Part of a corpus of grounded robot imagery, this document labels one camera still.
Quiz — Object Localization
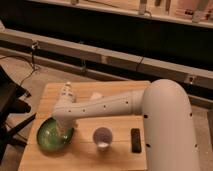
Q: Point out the grey metal rail beam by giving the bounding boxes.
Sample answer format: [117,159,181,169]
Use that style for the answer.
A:
[0,29,213,89]

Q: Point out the white paper cup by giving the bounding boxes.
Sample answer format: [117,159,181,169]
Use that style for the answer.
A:
[93,127,113,150]

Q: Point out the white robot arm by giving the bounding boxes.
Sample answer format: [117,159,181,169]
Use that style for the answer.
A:
[52,79,200,171]

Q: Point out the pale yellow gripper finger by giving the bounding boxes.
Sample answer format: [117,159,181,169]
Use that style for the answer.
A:
[57,124,67,135]

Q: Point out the black cable on floor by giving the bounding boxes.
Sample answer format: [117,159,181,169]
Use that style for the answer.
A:
[0,41,43,88]

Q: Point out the white sponge block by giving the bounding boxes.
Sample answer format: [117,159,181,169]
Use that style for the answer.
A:
[90,92,103,100]

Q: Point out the green ceramic bowl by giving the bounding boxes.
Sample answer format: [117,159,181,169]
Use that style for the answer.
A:
[36,117,74,152]

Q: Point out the white plastic bottle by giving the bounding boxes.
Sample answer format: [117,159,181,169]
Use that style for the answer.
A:
[59,82,76,103]

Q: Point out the black remote control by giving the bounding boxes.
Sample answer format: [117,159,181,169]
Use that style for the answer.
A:
[131,128,141,153]

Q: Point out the black chair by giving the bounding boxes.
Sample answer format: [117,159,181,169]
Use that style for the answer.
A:
[0,65,35,163]

